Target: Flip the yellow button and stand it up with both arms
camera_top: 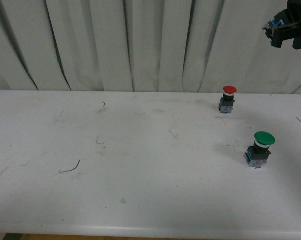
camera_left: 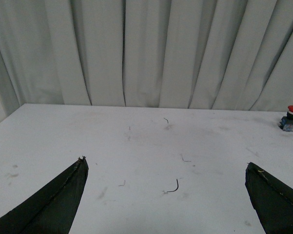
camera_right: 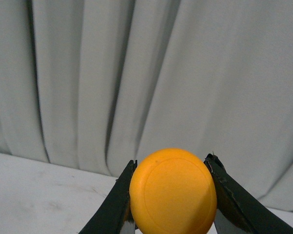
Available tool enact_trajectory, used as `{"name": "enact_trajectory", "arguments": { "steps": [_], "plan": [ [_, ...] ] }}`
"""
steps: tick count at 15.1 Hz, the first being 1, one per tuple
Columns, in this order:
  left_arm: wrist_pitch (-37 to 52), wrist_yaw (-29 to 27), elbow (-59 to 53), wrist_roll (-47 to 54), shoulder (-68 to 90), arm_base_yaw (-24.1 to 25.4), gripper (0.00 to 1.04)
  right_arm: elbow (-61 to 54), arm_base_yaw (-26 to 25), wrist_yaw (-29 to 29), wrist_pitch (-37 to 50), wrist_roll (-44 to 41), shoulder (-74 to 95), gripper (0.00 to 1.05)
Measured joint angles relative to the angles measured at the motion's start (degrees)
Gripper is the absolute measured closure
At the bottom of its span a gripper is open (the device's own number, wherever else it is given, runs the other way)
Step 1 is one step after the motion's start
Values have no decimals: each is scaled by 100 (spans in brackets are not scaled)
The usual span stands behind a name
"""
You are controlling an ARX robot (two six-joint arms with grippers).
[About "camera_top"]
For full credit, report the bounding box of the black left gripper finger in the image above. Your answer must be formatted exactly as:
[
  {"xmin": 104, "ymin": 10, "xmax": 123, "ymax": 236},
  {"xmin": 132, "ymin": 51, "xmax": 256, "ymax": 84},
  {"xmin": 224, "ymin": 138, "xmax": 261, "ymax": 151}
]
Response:
[{"xmin": 271, "ymin": 24, "xmax": 296, "ymax": 48}]

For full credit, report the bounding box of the red mushroom push button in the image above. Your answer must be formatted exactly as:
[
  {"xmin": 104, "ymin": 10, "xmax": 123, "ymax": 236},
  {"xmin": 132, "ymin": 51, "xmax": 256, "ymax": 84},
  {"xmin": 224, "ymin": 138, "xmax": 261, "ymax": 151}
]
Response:
[{"xmin": 218, "ymin": 85, "xmax": 237, "ymax": 114}]

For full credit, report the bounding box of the green mushroom push button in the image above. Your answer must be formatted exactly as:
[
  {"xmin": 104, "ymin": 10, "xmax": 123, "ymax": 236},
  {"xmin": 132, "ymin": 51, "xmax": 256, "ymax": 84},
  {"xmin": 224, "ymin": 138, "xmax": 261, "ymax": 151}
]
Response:
[{"xmin": 245, "ymin": 131, "xmax": 275, "ymax": 169}]

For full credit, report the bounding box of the white pleated curtain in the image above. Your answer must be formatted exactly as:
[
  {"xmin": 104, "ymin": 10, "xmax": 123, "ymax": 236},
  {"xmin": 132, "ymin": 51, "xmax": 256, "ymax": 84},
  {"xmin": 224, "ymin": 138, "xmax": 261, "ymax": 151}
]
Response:
[{"xmin": 0, "ymin": 0, "xmax": 301, "ymax": 94}]

